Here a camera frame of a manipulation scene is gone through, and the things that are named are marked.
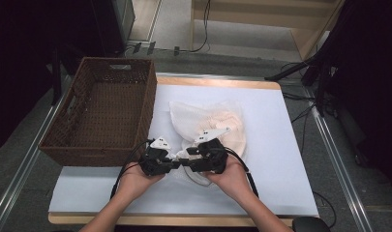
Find person's right hand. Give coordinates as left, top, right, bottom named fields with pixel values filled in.
left=204, top=156, right=254, bottom=201

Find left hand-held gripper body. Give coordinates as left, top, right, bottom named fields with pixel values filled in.
left=138, top=136, right=176, bottom=177

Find wooden table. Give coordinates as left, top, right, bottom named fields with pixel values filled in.
left=47, top=75, right=320, bottom=228

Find white mesh laundry bag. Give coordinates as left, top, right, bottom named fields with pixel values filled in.
left=168, top=100, right=248, bottom=188

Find black floor cable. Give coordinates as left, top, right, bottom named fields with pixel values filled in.
left=313, top=190, right=338, bottom=230
left=280, top=61, right=317, bottom=157

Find person's left hand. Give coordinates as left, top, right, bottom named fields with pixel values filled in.
left=114, top=162, right=166, bottom=203

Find light wooden shelf frame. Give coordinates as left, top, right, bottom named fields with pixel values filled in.
left=190, top=0, right=347, bottom=61

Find brown wicker basket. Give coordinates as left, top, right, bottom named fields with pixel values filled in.
left=38, top=56, right=158, bottom=167

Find black metal stand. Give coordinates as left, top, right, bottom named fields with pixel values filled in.
left=264, top=47, right=335, bottom=118

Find cream cloth garment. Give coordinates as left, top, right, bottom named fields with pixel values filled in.
left=196, top=110, right=246, bottom=157

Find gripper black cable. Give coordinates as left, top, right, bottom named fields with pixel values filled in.
left=224, top=146, right=259, bottom=198
left=109, top=138, right=153, bottom=199

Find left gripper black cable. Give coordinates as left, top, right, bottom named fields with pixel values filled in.
left=109, top=138, right=153, bottom=199

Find metal floor rail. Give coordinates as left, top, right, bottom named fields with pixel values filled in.
left=304, top=86, right=376, bottom=232
left=0, top=75, right=72, bottom=232

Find white table mat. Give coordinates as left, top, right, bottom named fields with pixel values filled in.
left=48, top=84, right=319, bottom=217

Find black hanging cable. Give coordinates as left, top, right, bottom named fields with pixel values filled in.
left=188, top=0, right=212, bottom=54

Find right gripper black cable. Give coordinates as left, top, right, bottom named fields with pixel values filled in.
left=224, top=146, right=259, bottom=198

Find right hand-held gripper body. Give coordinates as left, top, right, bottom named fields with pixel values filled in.
left=189, top=127, right=232, bottom=175

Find black cabinet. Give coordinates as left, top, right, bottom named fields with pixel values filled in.
left=90, top=0, right=136, bottom=58

